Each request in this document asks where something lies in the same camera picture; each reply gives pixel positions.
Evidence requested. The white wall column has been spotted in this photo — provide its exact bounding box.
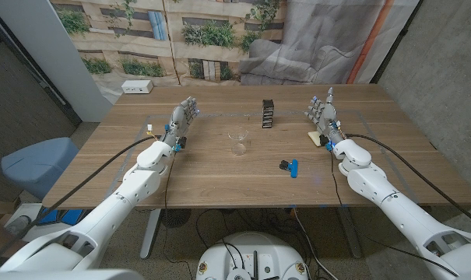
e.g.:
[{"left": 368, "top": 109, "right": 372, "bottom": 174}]
[{"left": 0, "top": 0, "right": 114, "bottom": 124}]

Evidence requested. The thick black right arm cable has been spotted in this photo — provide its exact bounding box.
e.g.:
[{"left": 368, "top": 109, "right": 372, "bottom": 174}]
[{"left": 346, "top": 133, "right": 471, "bottom": 230}]

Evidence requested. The black stacked block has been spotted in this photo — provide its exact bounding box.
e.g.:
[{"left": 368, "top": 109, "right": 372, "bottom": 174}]
[{"left": 261, "top": 99, "right": 276, "bottom": 129}]

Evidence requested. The blue upholstered stool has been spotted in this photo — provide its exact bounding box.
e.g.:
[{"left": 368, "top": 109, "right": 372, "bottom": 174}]
[{"left": 0, "top": 136, "right": 80, "bottom": 201}]

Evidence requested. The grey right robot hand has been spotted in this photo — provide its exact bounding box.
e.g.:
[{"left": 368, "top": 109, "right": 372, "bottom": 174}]
[{"left": 304, "top": 86, "right": 347, "bottom": 152}]

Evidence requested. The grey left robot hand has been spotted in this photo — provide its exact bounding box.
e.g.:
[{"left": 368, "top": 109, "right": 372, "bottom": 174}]
[{"left": 159, "top": 96, "right": 201, "bottom": 152}]

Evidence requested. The white power strip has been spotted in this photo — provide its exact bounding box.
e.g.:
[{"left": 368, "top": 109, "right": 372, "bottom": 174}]
[{"left": 121, "top": 79, "right": 154, "bottom": 95}]

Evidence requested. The thin black left wrist cable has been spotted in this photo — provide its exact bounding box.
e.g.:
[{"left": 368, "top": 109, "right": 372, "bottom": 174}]
[{"left": 161, "top": 150, "right": 193, "bottom": 280}]

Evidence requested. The printed fabric backdrop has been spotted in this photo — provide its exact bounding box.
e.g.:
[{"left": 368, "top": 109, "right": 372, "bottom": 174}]
[{"left": 50, "top": 0, "right": 421, "bottom": 105}]

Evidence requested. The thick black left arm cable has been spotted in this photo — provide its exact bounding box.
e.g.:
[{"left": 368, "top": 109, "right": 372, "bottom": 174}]
[{"left": 0, "top": 135, "right": 162, "bottom": 261}]

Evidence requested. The black round floor fan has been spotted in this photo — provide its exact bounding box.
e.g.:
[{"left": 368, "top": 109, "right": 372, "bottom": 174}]
[{"left": 160, "top": 208, "right": 192, "bottom": 229}]

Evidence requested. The grey tape outline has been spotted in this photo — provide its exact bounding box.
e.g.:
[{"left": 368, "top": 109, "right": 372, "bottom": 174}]
[{"left": 104, "top": 110, "right": 419, "bottom": 203}]

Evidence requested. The grey floor cable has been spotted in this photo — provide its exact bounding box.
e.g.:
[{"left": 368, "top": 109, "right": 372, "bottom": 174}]
[{"left": 292, "top": 208, "right": 339, "bottom": 280}]

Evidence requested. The white robot head edge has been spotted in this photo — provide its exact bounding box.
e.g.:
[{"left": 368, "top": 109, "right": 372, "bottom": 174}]
[{"left": 0, "top": 268, "right": 145, "bottom": 280}]

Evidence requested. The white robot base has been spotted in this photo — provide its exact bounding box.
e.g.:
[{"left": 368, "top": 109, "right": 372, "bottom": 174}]
[{"left": 195, "top": 231, "right": 310, "bottom": 280}]

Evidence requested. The white table leg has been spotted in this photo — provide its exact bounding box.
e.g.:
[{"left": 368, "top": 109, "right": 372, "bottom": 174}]
[
  {"left": 336, "top": 205, "right": 364, "bottom": 260},
  {"left": 139, "top": 208, "right": 162, "bottom": 261}
]

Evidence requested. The white floor platform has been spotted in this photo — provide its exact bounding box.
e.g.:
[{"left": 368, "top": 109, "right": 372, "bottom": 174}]
[{"left": 3, "top": 201, "right": 84, "bottom": 242}]

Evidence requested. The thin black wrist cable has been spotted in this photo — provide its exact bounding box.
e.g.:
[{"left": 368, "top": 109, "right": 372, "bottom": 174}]
[
  {"left": 161, "top": 150, "right": 193, "bottom": 280},
  {"left": 329, "top": 150, "right": 460, "bottom": 278}
]

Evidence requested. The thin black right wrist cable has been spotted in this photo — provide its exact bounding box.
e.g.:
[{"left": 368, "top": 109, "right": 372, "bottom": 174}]
[{"left": 329, "top": 150, "right": 460, "bottom": 278}]

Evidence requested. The blue and black binder clip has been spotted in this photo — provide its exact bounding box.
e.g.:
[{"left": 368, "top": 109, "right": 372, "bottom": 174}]
[{"left": 279, "top": 158, "right": 299, "bottom": 179}]

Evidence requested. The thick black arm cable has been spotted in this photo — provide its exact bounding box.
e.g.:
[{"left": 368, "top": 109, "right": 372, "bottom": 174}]
[
  {"left": 346, "top": 133, "right": 471, "bottom": 230},
  {"left": 0, "top": 135, "right": 162, "bottom": 261}
]

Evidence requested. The clear glass beaker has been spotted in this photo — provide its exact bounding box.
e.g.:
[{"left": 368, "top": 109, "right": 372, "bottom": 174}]
[{"left": 227, "top": 129, "right": 249, "bottom": 156}]

